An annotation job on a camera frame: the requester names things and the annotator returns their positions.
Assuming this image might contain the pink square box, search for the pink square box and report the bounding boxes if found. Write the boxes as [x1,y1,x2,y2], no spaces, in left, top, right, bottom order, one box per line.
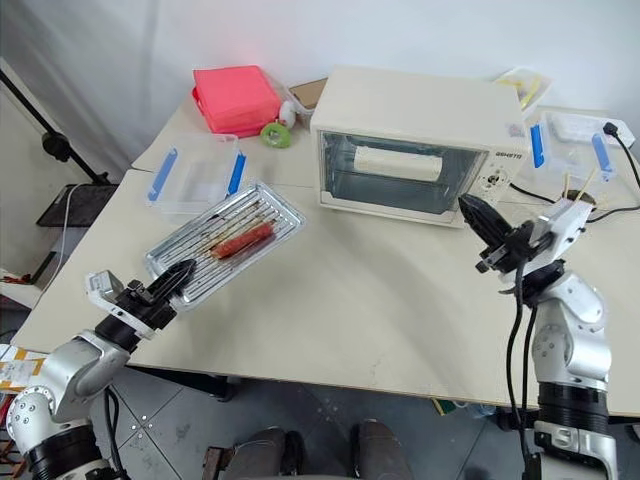
[191,64,282,139]

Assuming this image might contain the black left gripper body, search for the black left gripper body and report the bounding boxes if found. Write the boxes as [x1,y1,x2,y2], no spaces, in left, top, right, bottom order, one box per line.
[115,279,178,331]

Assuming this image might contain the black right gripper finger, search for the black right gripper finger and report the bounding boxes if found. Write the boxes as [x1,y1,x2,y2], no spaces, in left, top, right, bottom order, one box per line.
[458,199,506,248]
[461,195,517,237]

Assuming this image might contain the green tape roll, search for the green tape roll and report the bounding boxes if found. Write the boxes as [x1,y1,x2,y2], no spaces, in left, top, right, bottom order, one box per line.
[259,121,295,150]

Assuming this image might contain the clear box with blue clips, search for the clear box with blue clips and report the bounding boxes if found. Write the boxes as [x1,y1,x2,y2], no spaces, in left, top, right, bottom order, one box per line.
[144,131,249,225]
[516,110,627,202]

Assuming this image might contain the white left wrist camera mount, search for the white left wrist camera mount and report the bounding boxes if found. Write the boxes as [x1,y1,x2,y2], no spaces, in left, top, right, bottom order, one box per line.
[83,269,151,337]

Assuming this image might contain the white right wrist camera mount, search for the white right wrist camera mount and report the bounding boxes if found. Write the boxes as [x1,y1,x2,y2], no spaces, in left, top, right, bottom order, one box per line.
[537,198,595,266]

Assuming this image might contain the black power plug and cable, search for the black power plug and cable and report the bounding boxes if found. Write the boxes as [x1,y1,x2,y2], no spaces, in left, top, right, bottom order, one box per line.
[508,121,640,224]

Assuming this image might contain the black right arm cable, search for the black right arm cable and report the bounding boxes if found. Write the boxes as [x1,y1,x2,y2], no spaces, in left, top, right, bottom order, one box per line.
[497,264,540,480]

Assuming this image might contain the white cable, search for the white cable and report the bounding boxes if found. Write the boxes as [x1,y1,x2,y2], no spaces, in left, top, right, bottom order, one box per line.
[43,183,77,284]

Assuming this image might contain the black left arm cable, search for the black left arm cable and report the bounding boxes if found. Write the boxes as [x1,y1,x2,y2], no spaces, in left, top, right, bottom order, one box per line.
[101,388,127,479]

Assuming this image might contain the brown cardboard piece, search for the brown cardboard piece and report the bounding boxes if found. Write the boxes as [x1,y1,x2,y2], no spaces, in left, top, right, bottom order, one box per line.
[286,77,329,124]

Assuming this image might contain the green item under table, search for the green item under table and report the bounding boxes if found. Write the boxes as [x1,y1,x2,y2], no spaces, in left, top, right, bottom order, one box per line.
[433,398,467,417]

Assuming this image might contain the dark rounded shape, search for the dark rounded shape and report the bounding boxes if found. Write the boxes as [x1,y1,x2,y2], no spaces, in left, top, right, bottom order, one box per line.
[348,419,414,480]
[233,426,305,480]

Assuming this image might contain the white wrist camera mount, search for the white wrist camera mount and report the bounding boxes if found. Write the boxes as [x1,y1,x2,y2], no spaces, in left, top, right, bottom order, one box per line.
[537,198,595,266]
[83,269,151,337]

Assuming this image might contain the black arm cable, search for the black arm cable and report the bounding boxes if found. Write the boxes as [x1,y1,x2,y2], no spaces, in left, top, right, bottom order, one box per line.
[101,388,127,479]
[497,264,540,480]

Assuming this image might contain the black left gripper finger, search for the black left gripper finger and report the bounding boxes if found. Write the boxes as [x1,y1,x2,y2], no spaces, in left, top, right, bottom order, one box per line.
[148,258,196,297]
[157,263,198,303]

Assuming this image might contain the clear box with yellow items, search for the clear box with yellow items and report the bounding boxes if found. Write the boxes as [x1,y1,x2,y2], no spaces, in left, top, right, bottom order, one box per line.
[491,65,554,122]

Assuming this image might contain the red sausage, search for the red sausage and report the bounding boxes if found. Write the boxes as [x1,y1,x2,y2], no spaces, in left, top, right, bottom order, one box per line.
[211,223,278,260]

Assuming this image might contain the silver ribbed baking tray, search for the silver ribbed baking tray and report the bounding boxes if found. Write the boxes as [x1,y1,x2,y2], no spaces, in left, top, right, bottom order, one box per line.
[144,181,308,314]

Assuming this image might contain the cream toaster oven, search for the cream toaster oven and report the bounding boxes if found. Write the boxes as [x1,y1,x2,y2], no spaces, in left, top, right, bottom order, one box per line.
[309,64,532,230]

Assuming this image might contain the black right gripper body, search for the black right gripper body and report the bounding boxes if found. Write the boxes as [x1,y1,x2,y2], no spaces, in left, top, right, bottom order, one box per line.
[476,219,552,275]

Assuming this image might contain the black tripod stand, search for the black tripod stand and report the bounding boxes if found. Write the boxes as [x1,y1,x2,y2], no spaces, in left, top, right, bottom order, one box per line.
[0,67,111,187]

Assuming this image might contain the glass toaster oven door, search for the glass toaster oven door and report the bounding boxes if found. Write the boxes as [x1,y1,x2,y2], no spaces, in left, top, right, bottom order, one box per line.
[315,128,489,215]

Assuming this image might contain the cardboard parcel with labels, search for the cardboard parcel with labels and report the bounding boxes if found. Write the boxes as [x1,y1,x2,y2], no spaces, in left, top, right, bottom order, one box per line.
[0,343,50,397]

